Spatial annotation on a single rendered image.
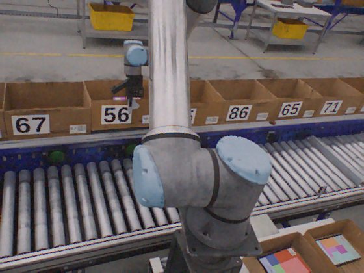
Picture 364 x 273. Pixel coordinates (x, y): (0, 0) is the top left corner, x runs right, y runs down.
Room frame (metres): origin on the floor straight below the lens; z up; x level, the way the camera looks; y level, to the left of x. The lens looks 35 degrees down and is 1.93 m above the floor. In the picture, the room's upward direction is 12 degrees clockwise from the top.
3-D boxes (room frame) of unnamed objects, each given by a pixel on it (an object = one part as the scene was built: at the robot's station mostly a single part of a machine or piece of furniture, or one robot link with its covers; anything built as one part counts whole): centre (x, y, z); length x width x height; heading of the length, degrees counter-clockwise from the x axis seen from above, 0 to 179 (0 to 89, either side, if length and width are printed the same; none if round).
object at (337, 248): (1.01, -0.80, 0.78); 0.19 x 0.14 x 0.02; 117
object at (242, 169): (0.65, -0.15, 1.39); 0.17 x 0.15 x 0.18; 109
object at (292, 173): (1.62, -0.70, 0.72); 0.52 x 0.05 x 0.05; 28
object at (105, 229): (1.08, 0.34, 0.72); 0.52 x 0.05 x 0.05; 28
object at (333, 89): (2.31, -1.02, 0.96); 0.39 x 0.29 x 0.17; 117
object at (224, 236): (0.65, -0.16, 1.25); 0.19 x 0.19 x 0.10
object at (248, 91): (1.94, -0.32, 0.96); 0.39 x 0.29 x 0.17; 118
